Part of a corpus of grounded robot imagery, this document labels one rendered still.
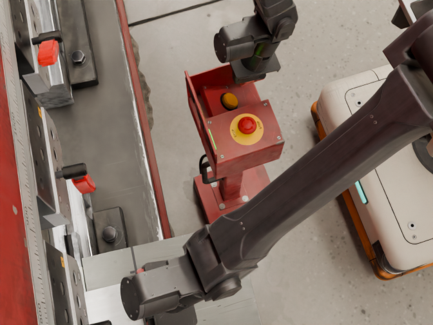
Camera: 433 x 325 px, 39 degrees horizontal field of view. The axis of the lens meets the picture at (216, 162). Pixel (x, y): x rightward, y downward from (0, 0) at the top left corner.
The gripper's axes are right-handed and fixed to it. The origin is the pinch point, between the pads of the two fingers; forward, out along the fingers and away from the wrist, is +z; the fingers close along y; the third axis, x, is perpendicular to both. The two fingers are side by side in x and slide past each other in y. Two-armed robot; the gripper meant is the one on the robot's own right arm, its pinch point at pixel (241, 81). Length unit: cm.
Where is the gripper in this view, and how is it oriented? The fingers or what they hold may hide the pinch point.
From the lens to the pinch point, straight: 134.0
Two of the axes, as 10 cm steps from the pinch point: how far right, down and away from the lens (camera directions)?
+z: -2.3, 3.7, 9.0
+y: -9.2, 2.3, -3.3
